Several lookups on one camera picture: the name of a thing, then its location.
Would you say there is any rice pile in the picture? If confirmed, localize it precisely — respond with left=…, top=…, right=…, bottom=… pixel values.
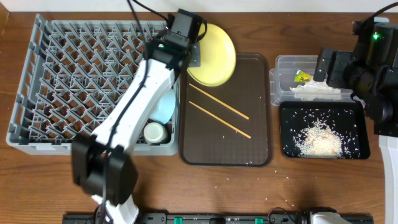
left=295, top=121, right=343, bottom=159

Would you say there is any green snack wrapper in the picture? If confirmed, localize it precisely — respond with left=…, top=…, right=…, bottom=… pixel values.
left=294, top=70, right=313, bottom=83

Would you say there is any dark brown serving tray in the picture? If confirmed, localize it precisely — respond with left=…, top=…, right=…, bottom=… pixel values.
left=179, top=54, right=273, bottom=167

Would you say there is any light blue bowl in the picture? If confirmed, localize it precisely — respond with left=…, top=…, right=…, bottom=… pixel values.
left=149, top=89, right=176, bottom=124

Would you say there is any white green cup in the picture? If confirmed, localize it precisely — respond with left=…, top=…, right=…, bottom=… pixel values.
left=144, top=122, right=168, bottom=144

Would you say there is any yellow plate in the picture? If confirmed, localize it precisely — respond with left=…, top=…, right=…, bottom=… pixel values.
left=187, top=24, right=236, bottom=87

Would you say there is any clear plastic waste bin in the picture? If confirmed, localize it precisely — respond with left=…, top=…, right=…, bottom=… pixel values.
left=269, top=55, right=352, bottom=106

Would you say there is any grey plastic dish rack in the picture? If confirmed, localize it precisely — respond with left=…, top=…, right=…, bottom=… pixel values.
left=6, top=15, right=180, bottom=156

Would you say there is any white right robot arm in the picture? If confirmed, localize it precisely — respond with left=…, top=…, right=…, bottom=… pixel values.
left=313, top=16, right=397, bottom=223

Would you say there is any crumpled white tissue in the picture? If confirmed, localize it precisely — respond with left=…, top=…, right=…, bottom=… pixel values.
left=290, top=80, right=341, bottom=101

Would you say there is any black tray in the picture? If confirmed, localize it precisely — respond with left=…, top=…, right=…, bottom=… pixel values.
left=279, top=101, right=371, bottom=159

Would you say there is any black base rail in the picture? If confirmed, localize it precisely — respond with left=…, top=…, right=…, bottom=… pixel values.
left=62, top=207, right=374, bottom=224

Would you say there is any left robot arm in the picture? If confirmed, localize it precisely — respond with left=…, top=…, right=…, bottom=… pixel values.
left=72, top=9, right=207, bottom=223

